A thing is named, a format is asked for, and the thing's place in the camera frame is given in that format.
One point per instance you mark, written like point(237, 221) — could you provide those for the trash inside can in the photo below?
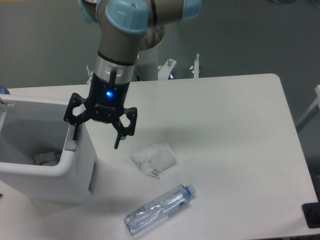
point(50, 159)

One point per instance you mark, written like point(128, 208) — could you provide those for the clear plastic water bottle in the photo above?
point(160, 207)

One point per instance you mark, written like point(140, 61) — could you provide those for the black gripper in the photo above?
point(107, 100)

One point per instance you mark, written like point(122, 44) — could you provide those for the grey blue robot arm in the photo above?
point(123, 24)

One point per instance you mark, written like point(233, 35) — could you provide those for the white push-lid trash can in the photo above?
point(35, 125)

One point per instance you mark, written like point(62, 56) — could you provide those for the white frame at right edge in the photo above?
point(310, 112)

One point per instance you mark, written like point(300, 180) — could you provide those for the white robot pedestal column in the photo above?
point(146, 67)

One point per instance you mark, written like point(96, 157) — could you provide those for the crumpled white paper wrapper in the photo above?
point(154, 159)

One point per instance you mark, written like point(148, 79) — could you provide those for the black object at table edge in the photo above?
point(311, 213)

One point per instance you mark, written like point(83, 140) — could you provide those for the blue object at left edge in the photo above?
point(4, 90)

